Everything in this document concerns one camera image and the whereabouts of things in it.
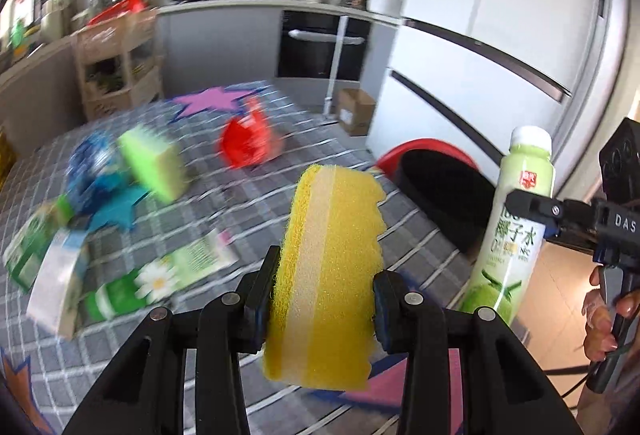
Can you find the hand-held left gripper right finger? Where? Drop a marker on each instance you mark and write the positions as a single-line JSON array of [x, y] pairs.
[[382, 315]]

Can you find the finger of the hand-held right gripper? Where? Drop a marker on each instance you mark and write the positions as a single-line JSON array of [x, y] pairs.
[[545, 210], [575, 245]]

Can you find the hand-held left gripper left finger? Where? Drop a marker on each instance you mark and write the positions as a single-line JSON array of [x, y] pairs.
[[252, 310]]

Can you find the pale green drink bottle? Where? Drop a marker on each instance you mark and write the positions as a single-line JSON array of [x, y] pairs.
[[520, 165]]

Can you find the yellow sponge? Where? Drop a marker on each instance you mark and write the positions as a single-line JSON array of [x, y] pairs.
[[330, 265]]

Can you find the green daisy print box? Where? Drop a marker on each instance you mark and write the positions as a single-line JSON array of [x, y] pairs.
[[165, 277]]

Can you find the black trash bin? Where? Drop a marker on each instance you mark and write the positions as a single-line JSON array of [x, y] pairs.
[[445, 200]]

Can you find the red plastic bag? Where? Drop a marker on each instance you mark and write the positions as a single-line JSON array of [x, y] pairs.
[[247, 140]]

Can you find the green sponge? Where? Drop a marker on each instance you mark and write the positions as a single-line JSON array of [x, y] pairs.
[[152, 162]]

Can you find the white and blue box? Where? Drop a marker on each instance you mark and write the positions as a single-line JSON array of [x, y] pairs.
[[57, 285]]

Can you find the blue plastic wrapper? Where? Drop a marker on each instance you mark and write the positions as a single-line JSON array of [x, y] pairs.
[[97, 175]]

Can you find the green and white box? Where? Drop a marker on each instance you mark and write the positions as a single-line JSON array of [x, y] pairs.
[[32, 250]]

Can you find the person's right hand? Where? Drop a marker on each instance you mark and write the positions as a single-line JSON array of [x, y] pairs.
[[594, 330]]

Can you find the checked tablecloth with stars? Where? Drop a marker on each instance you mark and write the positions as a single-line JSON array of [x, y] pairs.
[[225, 205]]

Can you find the cardboard box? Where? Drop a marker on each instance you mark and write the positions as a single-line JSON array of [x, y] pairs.
[[355, 112]]

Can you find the white refrigerator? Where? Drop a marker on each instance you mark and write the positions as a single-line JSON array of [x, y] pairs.
[[475, 15]]

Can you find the white mop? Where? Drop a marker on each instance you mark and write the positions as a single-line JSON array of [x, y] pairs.
[[336, 65]]

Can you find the black built-in oven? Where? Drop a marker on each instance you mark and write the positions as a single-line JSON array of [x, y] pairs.
[[310, 60]]

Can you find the white rice cooker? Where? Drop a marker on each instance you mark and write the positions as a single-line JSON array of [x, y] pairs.
[[386, 2]]

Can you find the grey base cabinets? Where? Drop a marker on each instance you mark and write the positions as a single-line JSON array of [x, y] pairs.
[[215, 45]]

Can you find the beige storage cart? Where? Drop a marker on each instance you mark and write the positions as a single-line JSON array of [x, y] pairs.
[[117, 40]]

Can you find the red basket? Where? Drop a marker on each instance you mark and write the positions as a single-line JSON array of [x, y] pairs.
[[120, 11]]

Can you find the green dish soap bottle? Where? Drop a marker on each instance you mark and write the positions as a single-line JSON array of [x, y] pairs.
[[18, 35]]

